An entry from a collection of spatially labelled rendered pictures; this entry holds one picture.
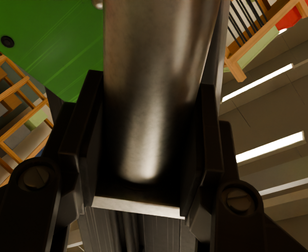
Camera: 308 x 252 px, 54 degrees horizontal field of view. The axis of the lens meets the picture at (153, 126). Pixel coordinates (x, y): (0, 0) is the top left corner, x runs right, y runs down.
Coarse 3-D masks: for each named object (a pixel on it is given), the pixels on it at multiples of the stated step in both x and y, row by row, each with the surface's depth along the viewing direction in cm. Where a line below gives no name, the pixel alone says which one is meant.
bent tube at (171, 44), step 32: (128, 0) 7; (160, 0) 6; (192, 0) 7; (128, 32) 7; (160, 32) 7; (192, 32) 7; (128, 64) 8; (160, 64) 7; (192, 64) 8; (128, 96) 8; (160, 96) 8; (192, 96) 9; (128, 128) 9; (160, 128) 9; (128, 160) 10; (160, 160) 10; (96, 192) 11; (128, 192) 11; (160, 192) 11
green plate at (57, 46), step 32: (0, 0) 21; (32, 0) 21; (64, 0) 21; (0, 32) 23; (32, 32) 23; (64, 32) 22; (96, 32) 22; (32, 64) 25; (64, 64) 24; (96, 64) 24; (64, 96) 27
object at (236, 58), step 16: (240, 0) 280; (256, 0) 286; (288, 0) 303; (304, 0) 314; (240, 16) 281; (256, 16) 288; (272, 16) 296; (288, 16) 315; (304, 16) 319; (240, 32) 283; (256, 32) 289; (272, 32) 309; (240, 48) 284; (256, 48) 304; (224, 64) 297; (240, 64) 298; (240, 80) 293
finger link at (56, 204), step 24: (24, 168) 8; (48, 168) 8; (24, 192) 7; (48, 192) 7; (0, 216) 7; (24, 216) 7; (48, 216) 7; (0, 240) 6; (24, 240) 6; (48, 240) 7
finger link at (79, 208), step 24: (96, 72) 10; (96, 96) 10; (72, 120) 9; (96, 120) 9; (48, 144) 9; (72, 144) 8; (96, 144) 10; (72, 168) 8; (96, 168) 10; (0, 192) 8; (72, 192) 8; (72, 216) 9
